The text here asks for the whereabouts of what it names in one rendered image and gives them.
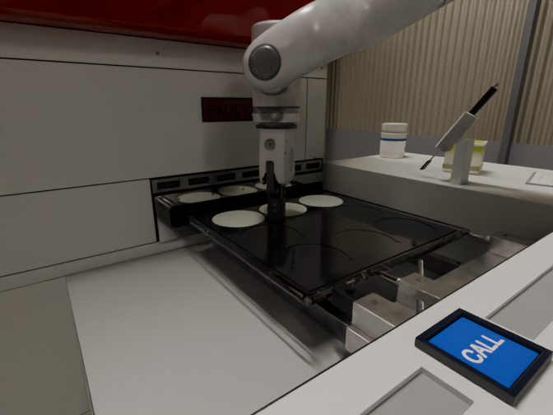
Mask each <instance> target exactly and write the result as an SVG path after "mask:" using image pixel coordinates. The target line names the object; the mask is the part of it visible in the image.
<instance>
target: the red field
mask: <svg viewBox="0 0 553 415"><path fill-rule="evenodd" d="M203 105H204V119H205V120H222V119H252V112H251V100H208V99H203Z"/></svg>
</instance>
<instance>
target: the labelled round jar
mask: <svg viewBox="0 0 553 415"><path fill-rule="evenodd" d="M407 127H408V124H399V123H385V124H382V130H383V131H382V132H381V140H380V149H379V156H381V157H383V158H393V159H398V158H403V157H404V156H405V150H406V142H407V133H406V131H407Z"/></svg>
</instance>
